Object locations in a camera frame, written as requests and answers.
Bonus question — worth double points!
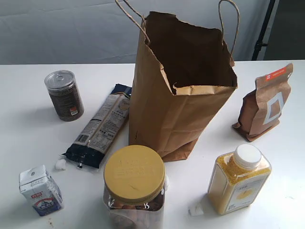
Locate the brown paper bag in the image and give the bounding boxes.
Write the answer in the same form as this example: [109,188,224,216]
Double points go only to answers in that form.
[129,11,237,162]

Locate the dark blue noodle packet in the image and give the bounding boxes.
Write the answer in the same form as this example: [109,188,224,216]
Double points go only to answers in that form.
[63,84,132,169]

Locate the jar with yellow lid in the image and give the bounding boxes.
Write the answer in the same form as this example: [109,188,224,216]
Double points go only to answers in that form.
[103,145,166,229]

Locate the clear can with brown label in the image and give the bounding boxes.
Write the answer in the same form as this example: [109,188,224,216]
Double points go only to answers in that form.
[44,70,84,122]

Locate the white foam piece left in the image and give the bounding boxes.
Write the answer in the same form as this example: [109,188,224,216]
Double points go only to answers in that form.
[55,159,66,170]

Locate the white foam piece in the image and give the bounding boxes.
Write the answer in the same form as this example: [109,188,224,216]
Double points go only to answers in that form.
[188,203,204,217]
[55,159,66,170]

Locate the white foam piece front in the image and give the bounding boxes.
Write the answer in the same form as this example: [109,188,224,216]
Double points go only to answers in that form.
[188,203,204,217]

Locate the yellow millet bottle white cap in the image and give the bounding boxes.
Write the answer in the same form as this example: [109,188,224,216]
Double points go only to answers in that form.
[207,144,272,215]

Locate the brown kraft stand-up pouch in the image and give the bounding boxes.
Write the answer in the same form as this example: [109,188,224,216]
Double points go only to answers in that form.
[232,63,294,142]

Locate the black stand pole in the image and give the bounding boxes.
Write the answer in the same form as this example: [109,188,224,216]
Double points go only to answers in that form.
[251,0,275,61]

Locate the white blue milk carton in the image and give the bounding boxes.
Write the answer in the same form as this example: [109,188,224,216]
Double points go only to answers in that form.
[19,165,63,216]

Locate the white backdrop cloth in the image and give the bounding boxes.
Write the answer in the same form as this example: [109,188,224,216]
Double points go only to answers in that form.
[0,0,269,64]

